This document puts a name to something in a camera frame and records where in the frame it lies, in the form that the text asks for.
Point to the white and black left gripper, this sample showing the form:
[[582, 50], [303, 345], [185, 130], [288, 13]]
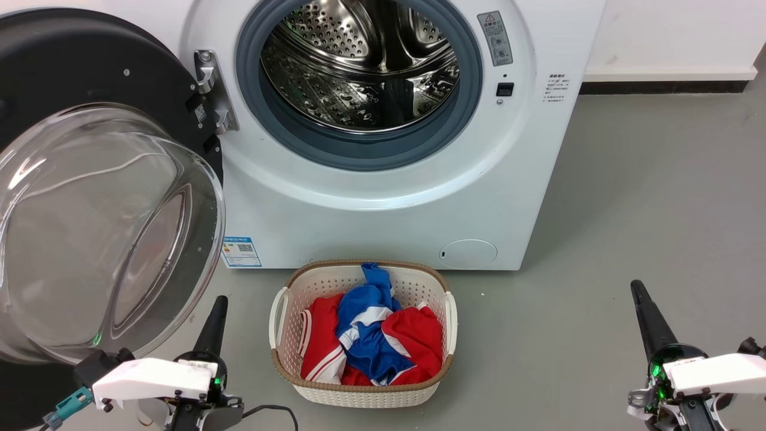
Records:
[[152, 380]]

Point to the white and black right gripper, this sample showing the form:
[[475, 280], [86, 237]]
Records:
[[712, 371]]

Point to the black round glass washer door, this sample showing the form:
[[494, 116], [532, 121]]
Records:
[[72, 60]]

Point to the white front-load washing machine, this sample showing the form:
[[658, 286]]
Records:
[[371, 221]]

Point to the metal washer door hinge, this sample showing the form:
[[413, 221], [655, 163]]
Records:
[[210, 81]]

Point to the black door latch slot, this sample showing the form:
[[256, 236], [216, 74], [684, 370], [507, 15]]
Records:
[[505, 90]]

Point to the blue energy label sticker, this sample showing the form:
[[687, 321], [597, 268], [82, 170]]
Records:
[[242, 252]]

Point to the blue and white garment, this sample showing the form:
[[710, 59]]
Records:
[[362, 305]]

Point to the white plastic laundry basket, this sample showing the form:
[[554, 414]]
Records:
[[362, 398]]

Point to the round white filter cover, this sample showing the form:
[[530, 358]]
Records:
[[468, 254]]

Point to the red garment with white stripes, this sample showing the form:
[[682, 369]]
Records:
[[416, 341]]

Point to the small printed text label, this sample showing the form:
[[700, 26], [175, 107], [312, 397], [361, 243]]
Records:
[[556, 88]]

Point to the grey warning sticker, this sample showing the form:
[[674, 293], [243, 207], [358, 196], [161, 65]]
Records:
[[495, 39]]

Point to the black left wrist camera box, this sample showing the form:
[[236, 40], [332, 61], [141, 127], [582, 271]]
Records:
[[96, 365]]

